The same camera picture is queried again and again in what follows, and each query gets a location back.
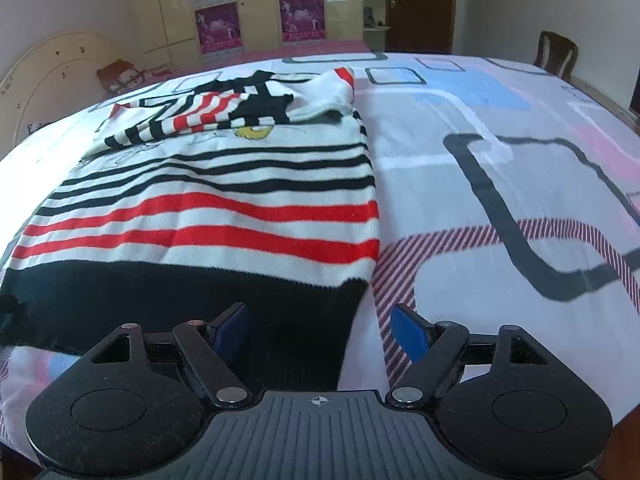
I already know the dark wooden chair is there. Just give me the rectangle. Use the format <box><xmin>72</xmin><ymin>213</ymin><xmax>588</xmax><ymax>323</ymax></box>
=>
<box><xmin>534</xmin><ymin>30</ymin><xmax>579</xmax><ymax>82</ymax></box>

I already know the pink bed sheet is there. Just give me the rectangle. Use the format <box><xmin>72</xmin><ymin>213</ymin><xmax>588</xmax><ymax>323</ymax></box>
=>
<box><xmin>145</xmin><ymin>40</ymin><xmax>372</xmax><ymax>79</ymax></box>

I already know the cream wardrobe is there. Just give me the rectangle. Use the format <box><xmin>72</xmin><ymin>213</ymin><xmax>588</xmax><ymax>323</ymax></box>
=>
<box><xmin>130</xmin><ymin>0</ymin><xmax>363</xmax><ymax>68</ymax></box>

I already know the cream corner shelf unit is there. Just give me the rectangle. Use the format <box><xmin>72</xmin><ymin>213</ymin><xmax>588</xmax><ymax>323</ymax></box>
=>
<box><xmin>362</xmin><ymin>0</ymin><xmax>390</xmax><ymax>52</ymax></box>

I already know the cream rounded headboard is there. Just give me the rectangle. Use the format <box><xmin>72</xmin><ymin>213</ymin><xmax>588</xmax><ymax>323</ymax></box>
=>
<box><xmin>1</xmin><ymin>32</ymin><xmax>127</xmax><ymax>156</ymax></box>

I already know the wooden bed footboard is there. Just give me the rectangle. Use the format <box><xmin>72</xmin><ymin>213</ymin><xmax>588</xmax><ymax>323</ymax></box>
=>
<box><xmin>570</xmin><ymin>76</ymin><xmax>640</xmax><ymax>136</ymax></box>

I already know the patterned white bed sheet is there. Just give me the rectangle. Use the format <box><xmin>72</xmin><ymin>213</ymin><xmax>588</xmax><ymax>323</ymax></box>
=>
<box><xmin>0</xmin><ymin>49</ymin><xmax>640</xmax><ymax>461</ymax></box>

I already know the lower left purple poster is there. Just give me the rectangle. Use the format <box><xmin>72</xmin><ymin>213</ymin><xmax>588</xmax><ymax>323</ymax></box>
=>
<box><xmin>194</xmin><ymin>2</ymin><xmax>242</xmax><ymax>54</ymax></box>

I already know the lower right purple poster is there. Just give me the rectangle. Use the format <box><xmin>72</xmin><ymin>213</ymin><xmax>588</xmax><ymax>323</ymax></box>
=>
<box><xmin>279</xmin><ymin>0</ymin><xmax>326</xmax><ymax>42</ymax></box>

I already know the dark brown wooden door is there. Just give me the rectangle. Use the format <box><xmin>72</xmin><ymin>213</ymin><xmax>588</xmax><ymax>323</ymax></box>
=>
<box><xmin>386</xmin><ymin>0</ymin><xmax>456</xmax><ymax>54</ymax></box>

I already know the striped knit child sweater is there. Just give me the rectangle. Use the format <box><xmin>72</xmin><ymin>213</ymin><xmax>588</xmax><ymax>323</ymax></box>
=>
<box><xmin>1</xmin><ymin>66</ymin><xmax>380</xmax><ymax>390</ymax></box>

